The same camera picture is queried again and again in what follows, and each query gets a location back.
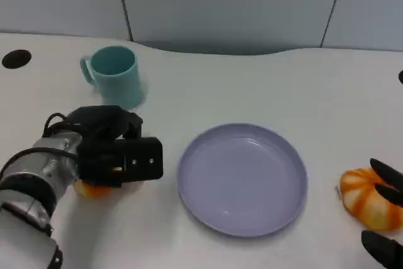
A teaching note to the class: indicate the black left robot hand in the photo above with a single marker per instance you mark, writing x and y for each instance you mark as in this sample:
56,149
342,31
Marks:
100,121

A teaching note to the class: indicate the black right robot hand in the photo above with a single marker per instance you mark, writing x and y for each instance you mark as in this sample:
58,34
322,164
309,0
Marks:
390,253

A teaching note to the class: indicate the pale green mug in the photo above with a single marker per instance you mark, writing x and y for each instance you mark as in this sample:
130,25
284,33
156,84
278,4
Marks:
116,86

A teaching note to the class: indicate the lilac plate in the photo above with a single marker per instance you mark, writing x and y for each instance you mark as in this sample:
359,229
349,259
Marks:
242,180

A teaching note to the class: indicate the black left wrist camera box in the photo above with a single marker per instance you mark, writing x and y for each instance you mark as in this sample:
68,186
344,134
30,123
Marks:
138,162

